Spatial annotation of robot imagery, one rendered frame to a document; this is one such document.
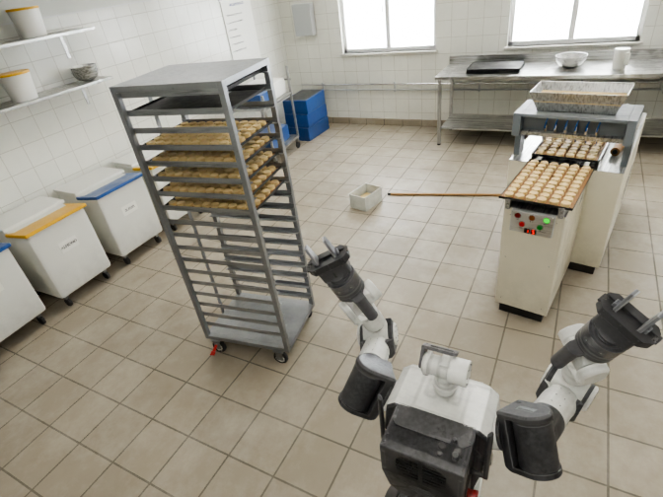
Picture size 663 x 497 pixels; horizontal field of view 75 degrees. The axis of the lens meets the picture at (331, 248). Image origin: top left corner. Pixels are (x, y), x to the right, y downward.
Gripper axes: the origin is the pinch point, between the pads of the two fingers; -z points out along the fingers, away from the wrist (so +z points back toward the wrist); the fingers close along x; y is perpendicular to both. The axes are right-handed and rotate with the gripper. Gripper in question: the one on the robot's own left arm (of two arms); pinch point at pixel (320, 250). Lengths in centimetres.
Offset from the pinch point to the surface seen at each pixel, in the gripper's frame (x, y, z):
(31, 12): -183, -314, -98
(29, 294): -275, -170, 44
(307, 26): -22, -611, 85
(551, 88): 136, -202, 115
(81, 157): -251, -315, 10
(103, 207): -225, -245, 40
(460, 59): 140, -493, 195
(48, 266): -260, -189, 40
